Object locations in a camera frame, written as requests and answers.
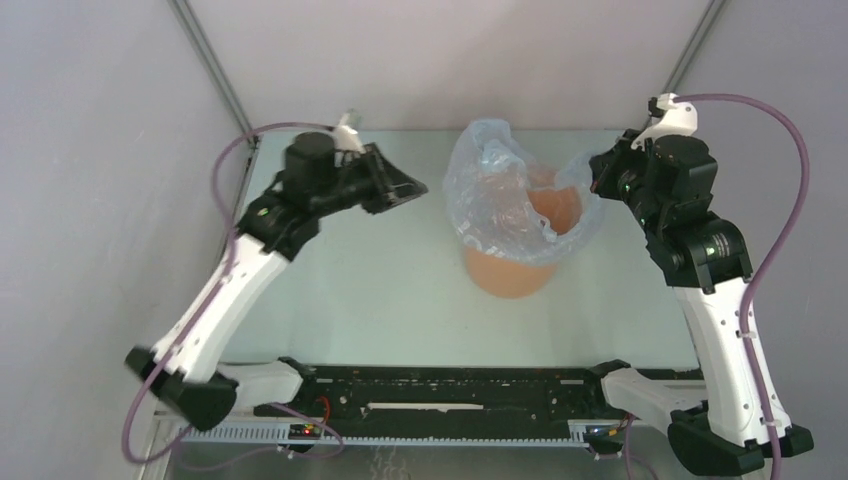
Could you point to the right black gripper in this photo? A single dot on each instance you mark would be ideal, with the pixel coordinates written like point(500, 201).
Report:
point(605, 165)

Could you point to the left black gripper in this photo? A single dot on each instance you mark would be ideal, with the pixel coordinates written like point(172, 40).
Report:
point(398, 188)

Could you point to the orange trash bin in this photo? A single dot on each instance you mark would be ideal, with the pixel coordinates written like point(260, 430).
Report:
point(520, 228)

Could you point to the blue plastic trash bag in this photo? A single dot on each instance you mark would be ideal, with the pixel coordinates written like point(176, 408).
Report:
point(487, 146)

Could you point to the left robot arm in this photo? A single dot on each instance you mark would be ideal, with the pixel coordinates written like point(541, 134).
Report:
point(184, 368)

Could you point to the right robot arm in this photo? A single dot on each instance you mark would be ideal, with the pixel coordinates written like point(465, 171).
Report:
point(740, 422)

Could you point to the left circuit board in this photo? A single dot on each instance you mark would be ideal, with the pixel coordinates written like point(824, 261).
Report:
point(304, 432)

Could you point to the circuit board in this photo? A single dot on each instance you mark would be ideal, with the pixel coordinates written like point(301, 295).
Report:
point(601, 434)
point(304, 432)

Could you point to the right circuit board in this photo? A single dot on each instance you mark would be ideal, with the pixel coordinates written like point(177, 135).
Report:
point(601, 434)

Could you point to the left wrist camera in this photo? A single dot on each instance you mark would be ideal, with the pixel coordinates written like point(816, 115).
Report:
point(346, 133)

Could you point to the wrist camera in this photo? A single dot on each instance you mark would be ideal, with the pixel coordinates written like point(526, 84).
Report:
point(346, 133)
point(670, 116)

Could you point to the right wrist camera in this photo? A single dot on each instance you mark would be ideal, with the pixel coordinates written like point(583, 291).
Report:
point(670, 116)

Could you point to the right aluminium frame post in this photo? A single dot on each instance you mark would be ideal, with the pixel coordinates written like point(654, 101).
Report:
point(700, 34)

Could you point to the aluminium frame post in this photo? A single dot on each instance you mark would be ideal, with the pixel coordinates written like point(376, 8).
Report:
point(200, 42)
point(700, 34)

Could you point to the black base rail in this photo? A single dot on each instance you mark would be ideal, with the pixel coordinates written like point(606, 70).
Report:
point(476, 402)

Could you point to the left aluminium frame post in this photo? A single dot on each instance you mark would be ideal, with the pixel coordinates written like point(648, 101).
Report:
point(200, 42)

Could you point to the white slotted cable duct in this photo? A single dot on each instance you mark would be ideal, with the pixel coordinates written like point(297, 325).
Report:
point(282, 433)

